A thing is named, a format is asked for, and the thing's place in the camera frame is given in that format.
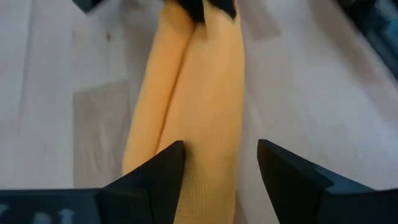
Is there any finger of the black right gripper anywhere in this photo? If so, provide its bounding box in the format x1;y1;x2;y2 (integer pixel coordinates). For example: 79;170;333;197
208;0;238;20
174;0;206;24

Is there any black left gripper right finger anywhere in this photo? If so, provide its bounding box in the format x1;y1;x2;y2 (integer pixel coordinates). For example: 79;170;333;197
256;139;398;224

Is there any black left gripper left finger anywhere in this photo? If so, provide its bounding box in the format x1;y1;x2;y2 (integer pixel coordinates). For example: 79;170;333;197
0;140;187;224

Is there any orange microfiber towel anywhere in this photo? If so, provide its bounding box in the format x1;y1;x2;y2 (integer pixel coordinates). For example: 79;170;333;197
121;0;246;224

